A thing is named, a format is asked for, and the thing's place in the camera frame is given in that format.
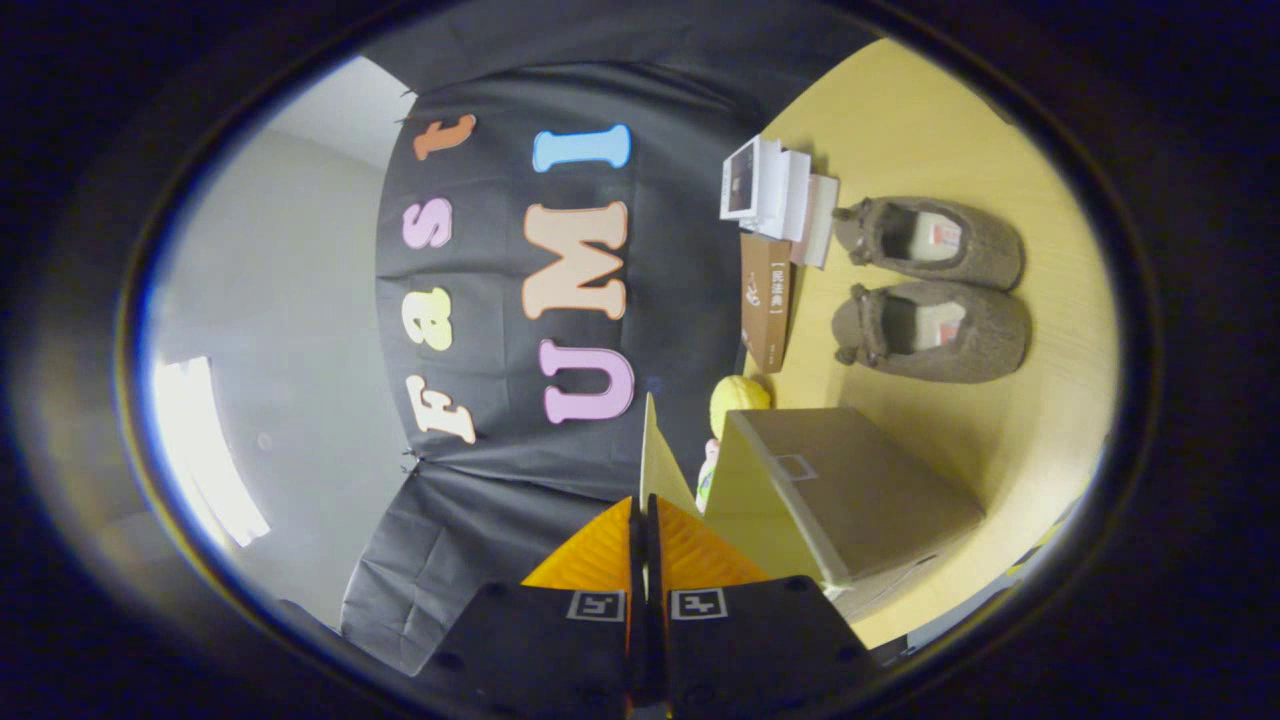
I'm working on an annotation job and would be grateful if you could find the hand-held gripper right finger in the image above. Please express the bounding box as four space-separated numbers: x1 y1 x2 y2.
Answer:
647 495 873 720

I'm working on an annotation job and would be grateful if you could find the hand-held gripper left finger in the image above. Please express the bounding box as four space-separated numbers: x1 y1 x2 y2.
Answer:
415 497 647 720

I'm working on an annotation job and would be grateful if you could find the brown cardboard storage box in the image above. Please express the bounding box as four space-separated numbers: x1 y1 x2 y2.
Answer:
639 393 987 623

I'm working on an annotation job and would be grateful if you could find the brown plush slipper shoe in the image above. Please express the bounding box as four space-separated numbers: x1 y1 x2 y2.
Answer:
832 196 1026 292
830 280 1032 385

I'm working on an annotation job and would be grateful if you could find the white box with dark picture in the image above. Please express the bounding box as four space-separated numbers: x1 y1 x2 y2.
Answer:
719 136 765 223

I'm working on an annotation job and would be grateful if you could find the small pink green toy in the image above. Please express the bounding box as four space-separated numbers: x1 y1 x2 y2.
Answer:
696 438 723 513

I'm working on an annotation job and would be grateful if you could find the yellow plush toy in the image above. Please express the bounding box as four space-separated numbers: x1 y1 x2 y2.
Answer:
709 375 774 442

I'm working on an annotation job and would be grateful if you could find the black backdrop cloth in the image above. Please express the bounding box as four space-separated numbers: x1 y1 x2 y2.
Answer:
340 0 883 677

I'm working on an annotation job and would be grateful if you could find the brown book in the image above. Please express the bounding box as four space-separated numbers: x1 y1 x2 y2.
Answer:
740 232 794 375

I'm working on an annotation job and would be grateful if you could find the thin white book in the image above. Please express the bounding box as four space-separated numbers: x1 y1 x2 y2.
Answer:
794 174 841 270

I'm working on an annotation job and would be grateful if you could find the thick white book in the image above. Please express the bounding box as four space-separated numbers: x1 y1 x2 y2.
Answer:
748 140 813 242

